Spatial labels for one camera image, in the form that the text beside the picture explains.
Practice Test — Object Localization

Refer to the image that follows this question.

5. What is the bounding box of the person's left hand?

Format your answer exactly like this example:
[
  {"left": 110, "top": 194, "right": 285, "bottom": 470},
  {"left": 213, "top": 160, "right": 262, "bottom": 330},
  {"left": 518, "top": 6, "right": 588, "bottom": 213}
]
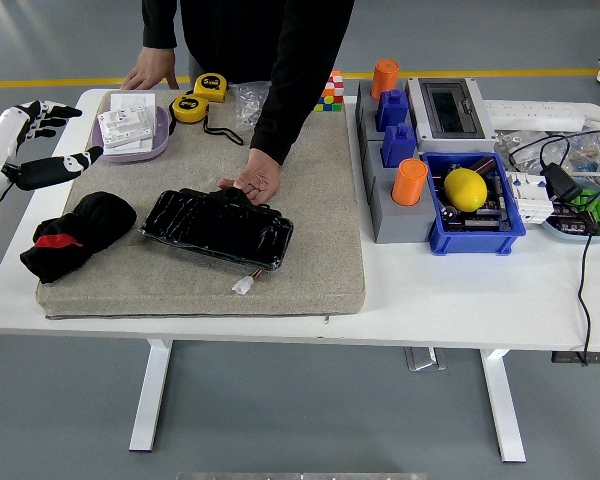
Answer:
[{"left": 217, "top": 148, "right": 283, "bottom": 205}]

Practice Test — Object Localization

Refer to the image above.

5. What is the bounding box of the black relay module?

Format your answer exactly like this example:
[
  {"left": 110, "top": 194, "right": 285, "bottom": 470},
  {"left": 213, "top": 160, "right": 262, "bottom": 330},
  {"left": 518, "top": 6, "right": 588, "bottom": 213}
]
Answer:
[{"left": 549, "top": 202, "right": 599, "bottom": 236}]

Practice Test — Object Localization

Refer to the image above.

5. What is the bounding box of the grey electrical enclosure box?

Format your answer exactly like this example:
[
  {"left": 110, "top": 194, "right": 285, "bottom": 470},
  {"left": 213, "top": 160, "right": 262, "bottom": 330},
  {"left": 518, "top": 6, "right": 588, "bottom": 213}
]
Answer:
[{"left": 404, "top": 76, "right": 499, "bottom": 155}]

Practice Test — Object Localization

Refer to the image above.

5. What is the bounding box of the black power cable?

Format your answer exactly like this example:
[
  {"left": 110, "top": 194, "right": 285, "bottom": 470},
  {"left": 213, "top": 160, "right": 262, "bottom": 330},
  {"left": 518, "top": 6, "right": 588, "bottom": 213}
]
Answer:
[{"left": 508, "top": 130, "right": 600, "bottom": 367}]

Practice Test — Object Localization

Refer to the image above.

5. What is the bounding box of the white power strip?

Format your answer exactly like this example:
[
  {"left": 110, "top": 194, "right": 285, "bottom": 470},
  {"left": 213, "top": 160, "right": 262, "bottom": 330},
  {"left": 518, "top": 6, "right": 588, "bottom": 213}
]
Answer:
[{"left": 482, "top": 99, "right": 587, "bottom": 132}]

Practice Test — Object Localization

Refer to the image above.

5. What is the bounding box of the light blue dish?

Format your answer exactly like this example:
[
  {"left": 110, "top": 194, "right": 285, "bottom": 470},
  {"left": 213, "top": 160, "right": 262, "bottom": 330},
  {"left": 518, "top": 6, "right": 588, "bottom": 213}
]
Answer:
[{"left": 540, "top": 175, "right": 600, "bottom": 245}]

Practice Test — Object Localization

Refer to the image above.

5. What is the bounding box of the black power adapter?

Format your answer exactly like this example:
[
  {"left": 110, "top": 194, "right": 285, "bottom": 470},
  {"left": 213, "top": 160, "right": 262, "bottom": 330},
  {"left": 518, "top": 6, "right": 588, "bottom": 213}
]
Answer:
[{"left": 539, "top": 163, "right": 585, "bottom": 204}]

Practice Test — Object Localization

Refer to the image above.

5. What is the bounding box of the colourful puzzle cube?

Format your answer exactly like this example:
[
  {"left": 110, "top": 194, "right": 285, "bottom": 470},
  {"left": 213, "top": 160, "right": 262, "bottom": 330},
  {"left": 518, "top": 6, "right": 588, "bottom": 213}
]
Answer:
[{"left": 313, "top": 69, "right": 345, "bottom": 114}]

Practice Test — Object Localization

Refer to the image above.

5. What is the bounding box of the black electronic module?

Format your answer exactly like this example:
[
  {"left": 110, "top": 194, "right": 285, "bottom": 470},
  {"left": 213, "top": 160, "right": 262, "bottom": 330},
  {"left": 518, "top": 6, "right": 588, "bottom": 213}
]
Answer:
[{"left": 442, "top": 207, "right": 511, "bottom": 232}]

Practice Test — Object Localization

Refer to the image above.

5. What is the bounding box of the grey-brown mat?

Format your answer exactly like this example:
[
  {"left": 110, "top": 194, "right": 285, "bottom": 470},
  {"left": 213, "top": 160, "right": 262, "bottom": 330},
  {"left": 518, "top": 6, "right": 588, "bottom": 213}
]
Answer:
[{"left": 35, "top": 88, "right": 369, "bottom": 320}]

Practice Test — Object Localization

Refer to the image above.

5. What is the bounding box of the blue block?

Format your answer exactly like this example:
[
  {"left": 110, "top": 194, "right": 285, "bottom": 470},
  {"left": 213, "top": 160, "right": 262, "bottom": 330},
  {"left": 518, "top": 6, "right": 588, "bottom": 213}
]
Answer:
[
  {"left": 376, "top": 88, "right": 411, "bottom": 134},
  {"left": 381, "top": 122, "right": 419, "bottom": 169}
]

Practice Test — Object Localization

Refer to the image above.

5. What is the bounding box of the blue plastic bin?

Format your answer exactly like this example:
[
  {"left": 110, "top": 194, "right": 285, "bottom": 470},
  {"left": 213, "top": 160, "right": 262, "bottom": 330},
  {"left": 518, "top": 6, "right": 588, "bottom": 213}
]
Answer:
[{"left": 419, "top": 151, "right": 527, "bottom": 257}]

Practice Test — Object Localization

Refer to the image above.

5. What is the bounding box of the glossy black panel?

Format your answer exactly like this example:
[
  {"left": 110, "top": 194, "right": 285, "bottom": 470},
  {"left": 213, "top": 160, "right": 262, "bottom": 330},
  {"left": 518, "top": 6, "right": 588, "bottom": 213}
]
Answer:
[{"left": 139, "top": 187, "right": 295, "bottom": 273}]

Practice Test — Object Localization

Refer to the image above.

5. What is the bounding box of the white socket module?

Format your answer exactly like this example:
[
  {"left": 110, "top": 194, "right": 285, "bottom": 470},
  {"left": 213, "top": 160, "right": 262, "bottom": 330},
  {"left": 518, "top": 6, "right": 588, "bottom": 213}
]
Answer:
[{"left": 97, "top": 107, "right": 155, "bottom": 149}]

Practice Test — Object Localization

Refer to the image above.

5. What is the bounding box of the clear bag of blue parts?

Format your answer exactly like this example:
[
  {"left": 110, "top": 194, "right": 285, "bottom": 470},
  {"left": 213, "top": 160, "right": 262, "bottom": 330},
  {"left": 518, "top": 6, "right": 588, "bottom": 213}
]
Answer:
[{"left": 567, "top": 134, "right": 600, "bottom": 174}]

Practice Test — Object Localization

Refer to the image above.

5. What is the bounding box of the white wire connector plug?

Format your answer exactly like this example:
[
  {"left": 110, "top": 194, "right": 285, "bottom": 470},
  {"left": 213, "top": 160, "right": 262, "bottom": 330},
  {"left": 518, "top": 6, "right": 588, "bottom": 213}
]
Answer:
[{"left": 231, "top": 268, "right": 264, "bottom": 295}]

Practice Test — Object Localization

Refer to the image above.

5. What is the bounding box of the clear plastic bag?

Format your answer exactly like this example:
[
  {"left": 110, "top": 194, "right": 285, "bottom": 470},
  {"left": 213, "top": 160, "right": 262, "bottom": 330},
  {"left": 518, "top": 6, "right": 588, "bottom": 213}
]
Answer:
[{"left": 228, "top": 81, "right": 272, "bottom": 134}]

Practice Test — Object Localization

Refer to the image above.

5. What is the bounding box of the black rag with red mark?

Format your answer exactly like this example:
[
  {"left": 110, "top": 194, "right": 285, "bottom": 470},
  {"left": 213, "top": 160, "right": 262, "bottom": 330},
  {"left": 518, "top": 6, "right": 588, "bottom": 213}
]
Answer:
[{"left": 19, "top": 191, "right": 139, "bottom": 285}]

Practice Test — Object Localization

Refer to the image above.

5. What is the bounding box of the white table leg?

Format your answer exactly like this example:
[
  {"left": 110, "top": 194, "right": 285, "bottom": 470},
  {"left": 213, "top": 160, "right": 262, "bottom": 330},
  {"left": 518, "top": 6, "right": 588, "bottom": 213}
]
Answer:
[
  {"left": 479, "top": 348, "right": 527, "bottom": 464},
  {"left": 128, "top": 338, "right": 175, "bottom": 454}
]

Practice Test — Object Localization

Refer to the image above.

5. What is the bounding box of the brown cylinder capacitor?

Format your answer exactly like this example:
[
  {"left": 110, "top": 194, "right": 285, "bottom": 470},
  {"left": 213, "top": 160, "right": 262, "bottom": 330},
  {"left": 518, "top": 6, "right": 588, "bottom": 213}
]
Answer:
[{"left": 469, "top": 155, "right": 497, "bottom": 176}]

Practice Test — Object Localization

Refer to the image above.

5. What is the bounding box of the person's right hand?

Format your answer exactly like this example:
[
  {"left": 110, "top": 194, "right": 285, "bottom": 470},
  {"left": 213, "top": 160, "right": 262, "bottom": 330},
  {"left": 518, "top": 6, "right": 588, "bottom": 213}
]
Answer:
[{"left": 120, "top": 46, "right": 180, "bottom": 92}]

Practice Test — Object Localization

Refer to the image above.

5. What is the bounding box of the grey block holder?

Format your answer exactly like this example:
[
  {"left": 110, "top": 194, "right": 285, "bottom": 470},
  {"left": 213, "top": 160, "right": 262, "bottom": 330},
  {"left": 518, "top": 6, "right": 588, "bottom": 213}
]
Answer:
[
  {"left": 354, "top": 78, "right": 421, "bottom": 144},
  {"left": 363, "top": 139, "right": 439, "bottom": 245}
]

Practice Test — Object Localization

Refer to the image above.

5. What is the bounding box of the yellow lemon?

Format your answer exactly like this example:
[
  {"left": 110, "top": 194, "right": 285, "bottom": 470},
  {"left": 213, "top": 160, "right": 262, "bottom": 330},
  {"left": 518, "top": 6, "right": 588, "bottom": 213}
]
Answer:
[{"left": 443, "top": 167, "right": 489, "bottom": 211}]

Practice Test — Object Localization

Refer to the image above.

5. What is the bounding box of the white switch plate with print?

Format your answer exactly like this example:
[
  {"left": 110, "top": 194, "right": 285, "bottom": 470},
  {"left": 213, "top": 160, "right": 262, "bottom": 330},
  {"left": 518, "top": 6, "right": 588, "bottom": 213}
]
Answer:
[{"left": 102, "top": 137, "right": 154, "bottom": 156}]

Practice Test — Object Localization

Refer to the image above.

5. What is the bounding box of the white circuit breaker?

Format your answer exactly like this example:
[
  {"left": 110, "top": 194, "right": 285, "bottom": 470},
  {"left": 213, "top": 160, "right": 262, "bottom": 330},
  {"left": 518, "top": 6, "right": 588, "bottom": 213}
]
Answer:
[{"left": 504, "top": 169, "right": 556, "bottom": 225}]

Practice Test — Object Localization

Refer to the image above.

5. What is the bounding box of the orange cylinder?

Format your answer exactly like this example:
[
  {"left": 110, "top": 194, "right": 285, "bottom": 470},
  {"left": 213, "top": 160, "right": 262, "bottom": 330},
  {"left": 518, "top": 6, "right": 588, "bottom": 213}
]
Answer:
[
  {"left": 370, "top": 58, "right": 401, "bottom": 101},
  {"left": 390, "top": 158, "right": 429, "bottom": 207}
]

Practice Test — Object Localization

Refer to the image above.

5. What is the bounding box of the yellow tape measure black strap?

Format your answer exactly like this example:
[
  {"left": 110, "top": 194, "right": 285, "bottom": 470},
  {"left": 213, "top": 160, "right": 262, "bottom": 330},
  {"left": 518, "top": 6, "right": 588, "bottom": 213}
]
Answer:
[{"left": 167, "top": 93, "right": 245, "bottom": 147}]

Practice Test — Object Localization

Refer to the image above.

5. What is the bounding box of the metal floor plate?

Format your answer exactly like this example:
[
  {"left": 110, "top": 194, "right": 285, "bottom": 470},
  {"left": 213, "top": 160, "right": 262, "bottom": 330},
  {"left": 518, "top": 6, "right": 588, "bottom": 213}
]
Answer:
[{"left": 404, "top": 346, "right": 447, "bottom": 372}]

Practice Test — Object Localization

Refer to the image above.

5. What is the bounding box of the person's torso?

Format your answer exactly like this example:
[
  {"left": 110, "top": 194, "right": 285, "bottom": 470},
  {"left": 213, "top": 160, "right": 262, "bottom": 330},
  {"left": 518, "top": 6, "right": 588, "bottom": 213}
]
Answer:
[{"left": 178, "top": 0, "right": 341, "bottom": 85}]

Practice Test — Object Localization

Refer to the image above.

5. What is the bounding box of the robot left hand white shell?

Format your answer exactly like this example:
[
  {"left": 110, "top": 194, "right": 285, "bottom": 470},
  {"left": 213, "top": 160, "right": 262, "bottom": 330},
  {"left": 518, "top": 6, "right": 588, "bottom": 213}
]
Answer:
[{"left": 0, "top": 99, "right": 105, "bottom": 236}]

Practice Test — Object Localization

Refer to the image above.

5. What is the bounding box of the flat white switch plate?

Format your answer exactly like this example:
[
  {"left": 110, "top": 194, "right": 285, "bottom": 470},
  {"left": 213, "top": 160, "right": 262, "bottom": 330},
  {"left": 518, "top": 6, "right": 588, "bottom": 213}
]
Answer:
[{"left": 108, "top": 92, "right": 157, "bottom": 114}]

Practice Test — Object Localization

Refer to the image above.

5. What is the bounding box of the purple oval tray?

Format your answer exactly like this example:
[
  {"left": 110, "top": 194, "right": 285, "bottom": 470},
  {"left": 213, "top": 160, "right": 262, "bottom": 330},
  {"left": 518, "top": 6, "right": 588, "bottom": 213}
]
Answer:
[{"left": 90, "top": 104, "right": 172, "bottom": 165}]

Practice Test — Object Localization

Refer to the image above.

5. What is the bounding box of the clear bag of metal parts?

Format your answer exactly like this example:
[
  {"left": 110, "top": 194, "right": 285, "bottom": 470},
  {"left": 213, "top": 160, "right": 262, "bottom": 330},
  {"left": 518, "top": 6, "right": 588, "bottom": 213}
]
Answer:
[{"left": 494, "top": 129, "right": 571, "bottom": 174}]

